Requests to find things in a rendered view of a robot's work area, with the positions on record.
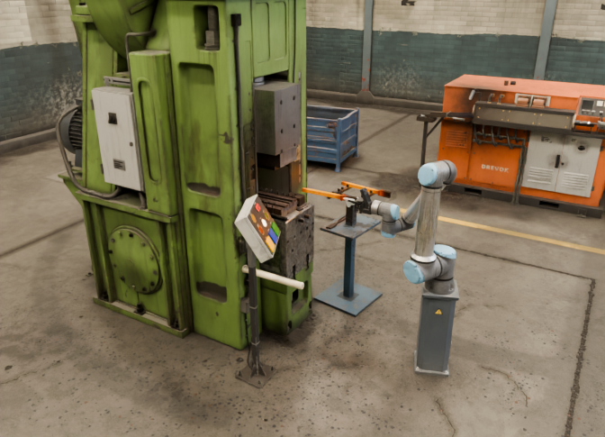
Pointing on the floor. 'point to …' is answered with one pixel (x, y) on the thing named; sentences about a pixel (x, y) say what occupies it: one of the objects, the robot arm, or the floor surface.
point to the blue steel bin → (331, 134)
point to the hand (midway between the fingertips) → (345, 196)
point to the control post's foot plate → (257, 375)
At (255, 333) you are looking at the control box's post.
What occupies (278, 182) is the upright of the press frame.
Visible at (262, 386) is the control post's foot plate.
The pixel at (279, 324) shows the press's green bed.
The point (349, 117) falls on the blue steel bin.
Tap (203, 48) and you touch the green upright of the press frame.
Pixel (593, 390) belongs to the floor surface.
